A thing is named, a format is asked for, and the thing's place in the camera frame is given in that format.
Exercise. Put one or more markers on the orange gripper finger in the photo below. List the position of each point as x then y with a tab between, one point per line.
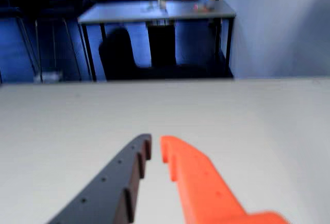
206	188

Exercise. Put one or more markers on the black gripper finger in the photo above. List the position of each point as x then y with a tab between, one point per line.
108	190

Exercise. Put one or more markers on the dark background chair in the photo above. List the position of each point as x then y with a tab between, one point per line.
116	53

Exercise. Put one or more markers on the black bin under table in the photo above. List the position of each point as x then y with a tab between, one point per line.
162	46

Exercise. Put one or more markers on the grey background table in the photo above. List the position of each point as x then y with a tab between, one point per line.
154	15

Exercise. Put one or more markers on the metal frame chair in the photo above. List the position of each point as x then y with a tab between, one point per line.
51	51

